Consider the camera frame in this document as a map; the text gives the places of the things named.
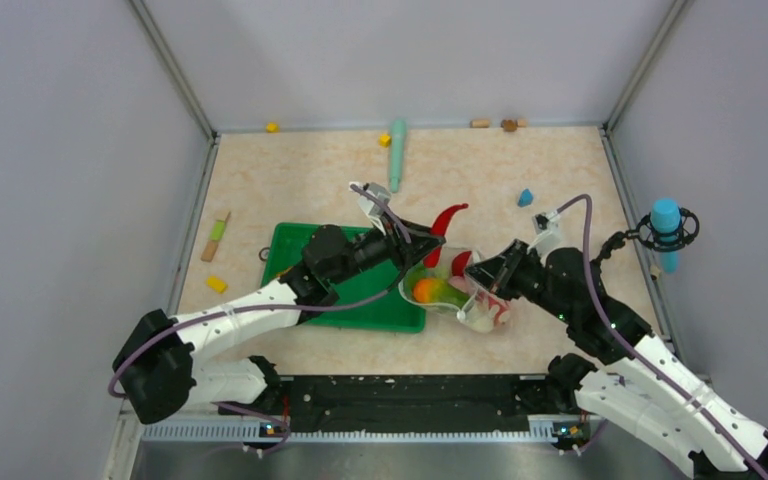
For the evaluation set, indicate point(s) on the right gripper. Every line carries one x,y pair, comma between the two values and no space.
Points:
497,274

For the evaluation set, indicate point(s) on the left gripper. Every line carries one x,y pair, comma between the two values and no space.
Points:
424,242

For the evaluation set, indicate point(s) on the red chili pepper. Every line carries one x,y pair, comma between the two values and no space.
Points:
440,228

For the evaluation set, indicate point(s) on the red tomato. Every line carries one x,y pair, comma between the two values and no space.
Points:
460,262

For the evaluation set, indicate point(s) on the clear dotted zip bag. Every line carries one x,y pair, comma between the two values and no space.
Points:
500,310

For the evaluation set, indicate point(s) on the orange green mango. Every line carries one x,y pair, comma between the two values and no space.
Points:
432,290

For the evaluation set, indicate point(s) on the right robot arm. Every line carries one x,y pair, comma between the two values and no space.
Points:
623,372

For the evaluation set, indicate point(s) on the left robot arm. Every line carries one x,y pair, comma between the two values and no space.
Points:
167,362

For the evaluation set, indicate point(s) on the green plastic tray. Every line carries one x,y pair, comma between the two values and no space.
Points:
391,313

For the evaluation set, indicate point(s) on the blue plastic piece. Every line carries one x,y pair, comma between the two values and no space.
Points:
525,199

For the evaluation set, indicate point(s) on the mint green marker pen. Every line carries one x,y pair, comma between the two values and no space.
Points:
398,132

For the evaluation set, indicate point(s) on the brown wooden piece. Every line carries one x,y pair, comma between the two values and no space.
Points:
509,125

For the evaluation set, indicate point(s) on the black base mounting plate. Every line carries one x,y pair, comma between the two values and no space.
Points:
417,403

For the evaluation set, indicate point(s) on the blue microphone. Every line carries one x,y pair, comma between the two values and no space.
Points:
666,220

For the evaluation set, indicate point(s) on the wooden green block stick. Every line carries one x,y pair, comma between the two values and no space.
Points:
215,236

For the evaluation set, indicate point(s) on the yellow lego brick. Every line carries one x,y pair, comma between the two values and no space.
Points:
216,284

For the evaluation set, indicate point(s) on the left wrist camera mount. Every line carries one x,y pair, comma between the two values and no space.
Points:
374,202

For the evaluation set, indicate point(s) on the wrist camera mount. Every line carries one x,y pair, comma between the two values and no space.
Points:
548,233
374,202

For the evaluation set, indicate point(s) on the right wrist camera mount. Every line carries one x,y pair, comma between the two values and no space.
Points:
548,233

